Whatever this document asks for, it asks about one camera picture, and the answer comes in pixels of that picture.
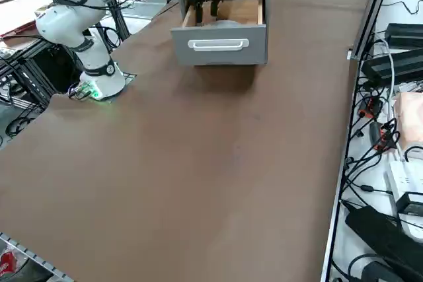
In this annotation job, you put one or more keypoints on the light gray plate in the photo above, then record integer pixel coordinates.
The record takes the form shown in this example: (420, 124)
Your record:
(228, 23)

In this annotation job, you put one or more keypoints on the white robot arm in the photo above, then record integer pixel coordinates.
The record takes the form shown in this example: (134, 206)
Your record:
(62, 24)

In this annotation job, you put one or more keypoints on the long black power brick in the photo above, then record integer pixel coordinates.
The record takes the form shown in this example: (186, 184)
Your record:
(390, 67)

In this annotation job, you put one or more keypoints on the orange black connector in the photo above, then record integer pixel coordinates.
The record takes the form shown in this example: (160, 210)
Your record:
(370, 107)
(383, 138)

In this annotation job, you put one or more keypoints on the small black power adapter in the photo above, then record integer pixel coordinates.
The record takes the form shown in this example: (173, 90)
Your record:
(404, 32)

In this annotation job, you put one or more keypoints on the peach cloth bag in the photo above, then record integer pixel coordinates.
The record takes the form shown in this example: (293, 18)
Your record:
(411, 120)

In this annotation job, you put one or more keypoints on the white power strip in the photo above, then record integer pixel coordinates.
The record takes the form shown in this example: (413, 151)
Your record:
(401, 178)

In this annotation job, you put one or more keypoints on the large black box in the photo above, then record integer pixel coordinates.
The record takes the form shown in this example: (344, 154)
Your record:
(373, 229)

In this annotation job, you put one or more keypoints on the black plug adapter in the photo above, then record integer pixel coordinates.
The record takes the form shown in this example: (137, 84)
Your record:
(409, 201)

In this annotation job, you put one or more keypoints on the red can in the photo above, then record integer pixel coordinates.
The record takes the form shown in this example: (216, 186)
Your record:
(6, 262)

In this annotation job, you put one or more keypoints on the aluminium frame beam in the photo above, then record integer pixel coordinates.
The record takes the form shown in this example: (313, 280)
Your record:
(373, 8)

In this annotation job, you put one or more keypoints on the black frame rack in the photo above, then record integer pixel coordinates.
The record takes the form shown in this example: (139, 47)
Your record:
(36, 77)

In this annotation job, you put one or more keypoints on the perforated aluminium rail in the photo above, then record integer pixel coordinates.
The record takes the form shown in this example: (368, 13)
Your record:
(33, 255)

